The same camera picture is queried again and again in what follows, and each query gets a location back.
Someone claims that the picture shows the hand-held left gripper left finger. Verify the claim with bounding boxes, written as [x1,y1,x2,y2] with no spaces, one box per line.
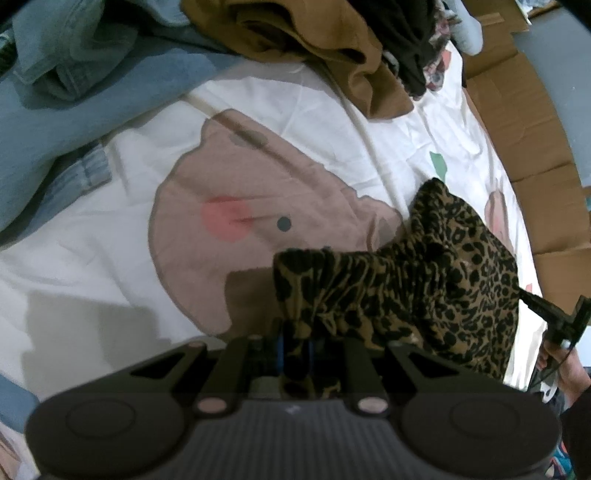
[130,323,286,414]

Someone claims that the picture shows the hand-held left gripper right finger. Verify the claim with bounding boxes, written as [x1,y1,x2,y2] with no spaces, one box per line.
[308,332,469,415]

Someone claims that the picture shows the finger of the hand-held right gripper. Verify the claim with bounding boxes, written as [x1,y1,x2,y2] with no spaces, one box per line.
[517,286,561,326]

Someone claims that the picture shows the leopard print garment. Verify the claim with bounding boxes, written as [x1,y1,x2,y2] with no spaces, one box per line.
[272,178,520,402]

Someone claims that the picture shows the person's right hand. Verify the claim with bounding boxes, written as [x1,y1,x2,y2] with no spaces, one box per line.
[538,339,591,407]

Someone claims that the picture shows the teal printed cloth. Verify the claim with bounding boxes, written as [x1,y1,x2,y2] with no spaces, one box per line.
[549,438,575,480]

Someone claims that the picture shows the cardboard box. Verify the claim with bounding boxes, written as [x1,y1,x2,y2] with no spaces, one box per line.
[457,0,591,319]

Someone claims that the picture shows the white printed bed sheet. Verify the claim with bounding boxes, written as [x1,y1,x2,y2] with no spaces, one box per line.
[0,41,539,480]

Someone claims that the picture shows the floral garment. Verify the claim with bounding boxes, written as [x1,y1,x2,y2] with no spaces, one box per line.
[418,18,455,95]

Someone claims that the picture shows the light blue soft item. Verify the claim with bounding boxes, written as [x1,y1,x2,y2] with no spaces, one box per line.
[443,0,483,56]

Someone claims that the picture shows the black garment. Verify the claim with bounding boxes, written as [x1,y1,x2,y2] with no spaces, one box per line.
[346,0,444,97]

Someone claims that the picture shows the blue cloth garment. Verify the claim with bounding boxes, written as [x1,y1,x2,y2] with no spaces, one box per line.
[0,41,241,232]

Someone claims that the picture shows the brown garment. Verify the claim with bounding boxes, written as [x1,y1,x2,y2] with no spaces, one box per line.
[180,0,414,121]

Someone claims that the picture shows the light washed denim garment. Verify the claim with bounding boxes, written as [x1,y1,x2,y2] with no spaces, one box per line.
[11,0,195,100]

